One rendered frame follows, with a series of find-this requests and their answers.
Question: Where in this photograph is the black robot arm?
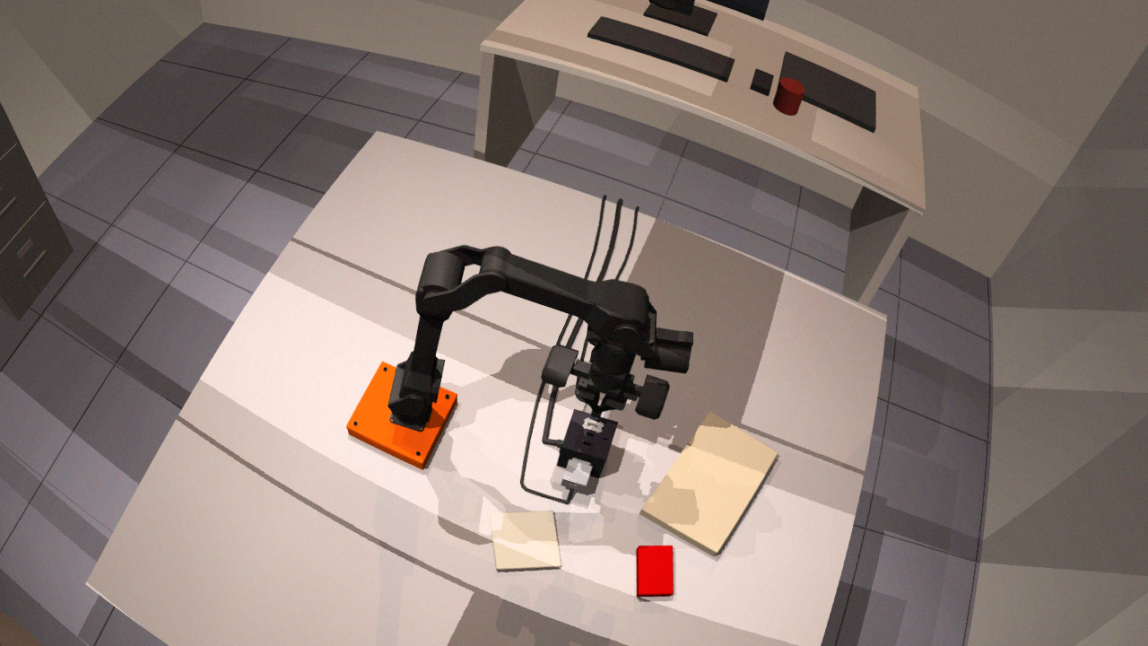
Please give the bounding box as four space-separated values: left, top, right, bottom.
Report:
387 246 693 431

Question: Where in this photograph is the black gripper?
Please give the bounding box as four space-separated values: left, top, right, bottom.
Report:
541 344 670 420

